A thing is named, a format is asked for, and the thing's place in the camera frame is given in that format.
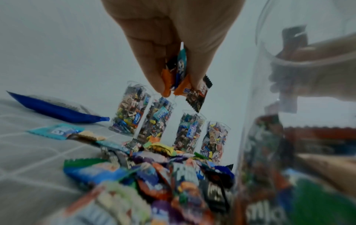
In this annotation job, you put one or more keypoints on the person's left hand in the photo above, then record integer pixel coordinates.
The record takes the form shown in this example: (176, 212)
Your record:
(167, 22)

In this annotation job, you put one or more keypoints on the person's right hand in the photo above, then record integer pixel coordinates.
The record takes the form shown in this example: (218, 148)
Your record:
(328, 66)

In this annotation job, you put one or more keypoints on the blue candy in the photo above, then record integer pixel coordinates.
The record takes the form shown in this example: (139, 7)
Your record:
(181, 66)

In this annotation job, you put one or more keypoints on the orange candy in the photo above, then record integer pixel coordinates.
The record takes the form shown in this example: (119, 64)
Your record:
(167, 81)

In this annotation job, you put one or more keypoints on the medium round lidded container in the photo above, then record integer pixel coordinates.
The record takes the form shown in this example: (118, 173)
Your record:
(295, 132)

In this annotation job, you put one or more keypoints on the dark candy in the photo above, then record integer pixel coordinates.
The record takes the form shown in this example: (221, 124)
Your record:
(197, 96)

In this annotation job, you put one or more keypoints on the small transparent plastic jar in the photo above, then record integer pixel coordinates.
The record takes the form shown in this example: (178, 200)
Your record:
(131, 110)
(189, 132)
(215, 143)

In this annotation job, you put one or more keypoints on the tall transparent plastic jar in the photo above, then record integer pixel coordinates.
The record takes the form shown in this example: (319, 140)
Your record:
(156, 121)

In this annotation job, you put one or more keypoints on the pile of colourful candies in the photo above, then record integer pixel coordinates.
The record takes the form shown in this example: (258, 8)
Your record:
(156, 184)

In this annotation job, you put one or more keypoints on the blue snack packet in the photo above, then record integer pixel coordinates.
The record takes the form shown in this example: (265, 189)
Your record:
(55, 112)

